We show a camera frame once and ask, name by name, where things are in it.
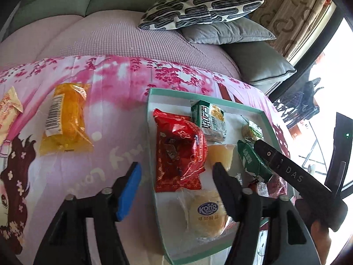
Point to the clear round bun packet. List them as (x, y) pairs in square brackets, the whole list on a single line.
[(204, 218)]

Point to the cartoon printed blanket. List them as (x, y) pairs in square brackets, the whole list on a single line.
[(110, 82)]

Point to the yellow snack packet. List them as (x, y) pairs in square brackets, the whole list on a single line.
[(8, 110)]

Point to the clear round biscuit packet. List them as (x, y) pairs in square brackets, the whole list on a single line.
[(251, 131)]

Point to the orange bread packet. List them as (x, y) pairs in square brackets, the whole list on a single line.
[(69, 121)]

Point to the green white cracker packet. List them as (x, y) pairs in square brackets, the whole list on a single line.
[(211, 118)]

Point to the black white patterned pillow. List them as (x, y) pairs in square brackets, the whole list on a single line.
[(198, 8)]

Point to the pale yellow cake packet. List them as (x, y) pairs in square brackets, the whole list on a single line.
[(220, 154)]

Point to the shiny red snack packet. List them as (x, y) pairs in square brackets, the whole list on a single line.
[(179, 138)]

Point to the pink roll cake packet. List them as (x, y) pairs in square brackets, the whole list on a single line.
[(280, 186)]

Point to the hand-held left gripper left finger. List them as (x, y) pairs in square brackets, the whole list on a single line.
[(129, 193)]

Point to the patterned beige curtain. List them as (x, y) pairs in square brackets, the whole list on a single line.
[(289, 11)]

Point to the red white biscuit packet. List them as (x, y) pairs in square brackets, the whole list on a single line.
[(260, 190)]

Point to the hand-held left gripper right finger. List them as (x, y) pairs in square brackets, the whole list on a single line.
[(226, 190)]

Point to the grey pillow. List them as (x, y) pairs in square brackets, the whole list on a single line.
[(229, 33)]

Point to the dark green snack packet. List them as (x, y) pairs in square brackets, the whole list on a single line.
[(251, 160)]

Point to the shallow teal cardboard box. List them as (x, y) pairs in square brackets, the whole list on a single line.
[(176, 102)]

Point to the pink waffle blanket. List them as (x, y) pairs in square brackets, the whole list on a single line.
[(110, 36)]

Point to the black metal rack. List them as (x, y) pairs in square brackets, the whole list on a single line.
[(297, 99)]

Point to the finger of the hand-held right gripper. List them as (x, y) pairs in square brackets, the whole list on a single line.
[(267, 154)]

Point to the person's right hand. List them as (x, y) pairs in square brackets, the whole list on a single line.
[(321, 240)]

